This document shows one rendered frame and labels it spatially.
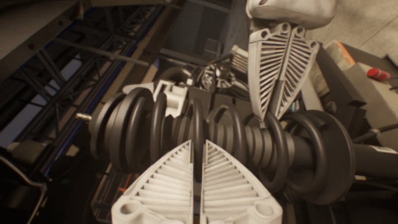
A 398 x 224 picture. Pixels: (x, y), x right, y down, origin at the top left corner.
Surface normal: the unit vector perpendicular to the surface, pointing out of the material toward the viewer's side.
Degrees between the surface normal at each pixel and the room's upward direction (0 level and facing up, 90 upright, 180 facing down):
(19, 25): 90
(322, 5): 97
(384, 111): 0
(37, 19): 90
